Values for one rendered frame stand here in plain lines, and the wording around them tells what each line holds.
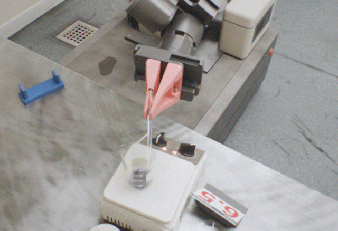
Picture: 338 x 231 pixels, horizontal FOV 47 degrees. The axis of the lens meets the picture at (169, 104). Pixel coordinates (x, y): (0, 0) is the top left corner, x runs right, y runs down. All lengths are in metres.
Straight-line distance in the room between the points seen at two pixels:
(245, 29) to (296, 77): 0.73
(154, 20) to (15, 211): 0.42
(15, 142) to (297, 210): 0.57
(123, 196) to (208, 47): 1.09
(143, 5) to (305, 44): 1.90
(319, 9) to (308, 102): 0.89
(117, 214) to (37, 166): 0.22
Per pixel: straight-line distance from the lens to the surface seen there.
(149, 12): 0.60
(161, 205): 0.63
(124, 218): 0.66
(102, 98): 0.89
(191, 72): 0.56
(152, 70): 0.53
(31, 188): 0.78
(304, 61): 2.31
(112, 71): 1.52
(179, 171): 0.66
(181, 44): 0.58
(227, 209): 0.71
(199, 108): 1.40
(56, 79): 0.92
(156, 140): 0.73
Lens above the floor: 1.39
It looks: 47 degrees down
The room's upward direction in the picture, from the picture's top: 4 degrees clockwise
